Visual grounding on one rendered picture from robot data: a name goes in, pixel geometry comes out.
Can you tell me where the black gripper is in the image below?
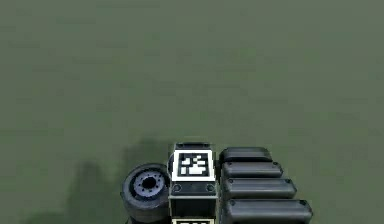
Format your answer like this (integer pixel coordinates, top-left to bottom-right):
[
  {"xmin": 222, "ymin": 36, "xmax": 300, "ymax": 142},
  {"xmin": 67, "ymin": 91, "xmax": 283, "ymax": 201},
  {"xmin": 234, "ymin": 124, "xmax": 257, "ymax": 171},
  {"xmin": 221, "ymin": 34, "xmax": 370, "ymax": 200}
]
[{"xmin": 120, "ymin": 162, "xmax": 172, "ymax": 224}]

